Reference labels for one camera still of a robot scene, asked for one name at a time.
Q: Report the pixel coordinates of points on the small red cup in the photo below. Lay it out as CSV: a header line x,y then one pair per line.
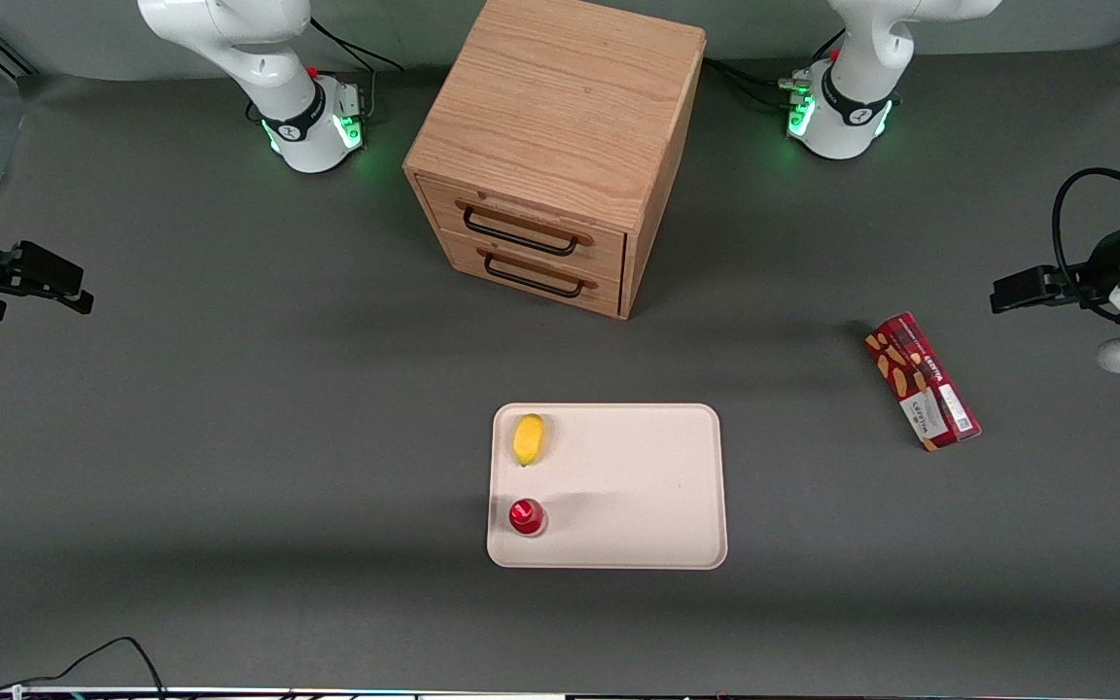
x,y
527,516

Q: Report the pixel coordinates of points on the beige plastic tray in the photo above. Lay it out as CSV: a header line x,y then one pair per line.
x,y
628,486

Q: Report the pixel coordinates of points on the dark grey table mat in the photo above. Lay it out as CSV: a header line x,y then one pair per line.
x,y
229,437

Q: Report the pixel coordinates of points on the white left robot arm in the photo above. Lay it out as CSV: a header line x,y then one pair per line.
x,y
857,87

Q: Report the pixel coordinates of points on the yellow lemon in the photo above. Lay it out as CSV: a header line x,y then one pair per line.
x,y
528,439

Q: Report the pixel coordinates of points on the red cookie box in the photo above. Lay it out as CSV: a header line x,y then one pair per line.
x,y
920,379

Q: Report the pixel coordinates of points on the wooden drawer cabinet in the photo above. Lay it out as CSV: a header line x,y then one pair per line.
x,y
560,107

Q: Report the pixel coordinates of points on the wooden drawer front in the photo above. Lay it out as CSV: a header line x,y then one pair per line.
x,y
531,214
541,292

